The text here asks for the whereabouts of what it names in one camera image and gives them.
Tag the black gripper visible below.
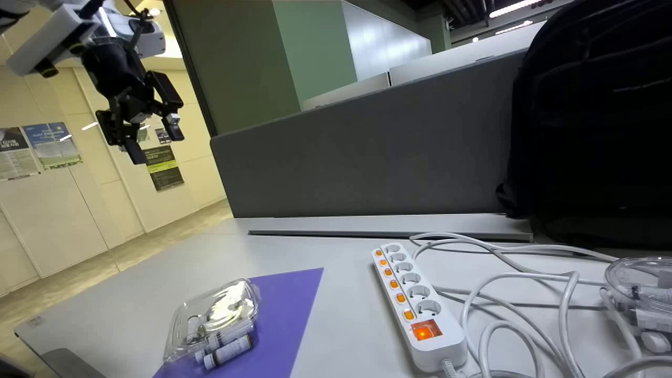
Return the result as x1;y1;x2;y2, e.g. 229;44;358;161
82;40;186;165

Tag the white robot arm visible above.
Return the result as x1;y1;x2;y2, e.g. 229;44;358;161
0;0;186;165

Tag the clear bag of markers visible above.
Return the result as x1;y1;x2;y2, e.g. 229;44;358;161
164;280;261;375

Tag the purple paper sheet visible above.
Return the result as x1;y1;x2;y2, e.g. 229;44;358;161
151;268;323;378

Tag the grey desk partition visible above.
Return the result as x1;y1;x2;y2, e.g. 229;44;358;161
212;52;523;216

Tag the white power strip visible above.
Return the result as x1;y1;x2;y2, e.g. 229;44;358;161
372;243;469;375

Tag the black backpack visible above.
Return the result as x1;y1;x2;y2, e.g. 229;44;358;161
499;0;672;251

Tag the wall poster dark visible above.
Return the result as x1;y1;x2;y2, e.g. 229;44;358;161
146;146;183;192

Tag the wall poster left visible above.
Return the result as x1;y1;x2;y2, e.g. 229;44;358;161
0;123;82;181

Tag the white power strip cable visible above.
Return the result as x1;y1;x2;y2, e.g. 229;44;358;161
408;231;672;378

